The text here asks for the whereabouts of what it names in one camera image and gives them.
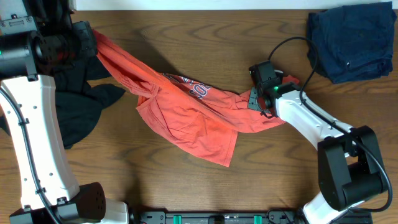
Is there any red printed t-shirt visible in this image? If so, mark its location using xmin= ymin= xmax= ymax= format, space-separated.
xmin=94 ymin=31 xmax=283 ymax=167

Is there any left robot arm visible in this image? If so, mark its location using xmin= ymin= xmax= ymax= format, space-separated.
xmin=1 ymin=0 xmax=129 ymax=224

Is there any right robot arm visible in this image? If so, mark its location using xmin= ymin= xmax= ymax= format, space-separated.
xmin=248 ymin=61 xmax=392 ymax=223

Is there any black t-shirt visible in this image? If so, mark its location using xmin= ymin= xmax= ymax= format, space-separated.
xmin=0 ymin=55 xmax=126 ymax=150

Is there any folded navy blue garment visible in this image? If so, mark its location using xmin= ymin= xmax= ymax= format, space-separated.
xmin=307 ymin=2 xmax=397 ymax=84

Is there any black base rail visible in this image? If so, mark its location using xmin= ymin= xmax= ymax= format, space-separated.
xmin=136 ymin=208 xmax=373 ymax=224

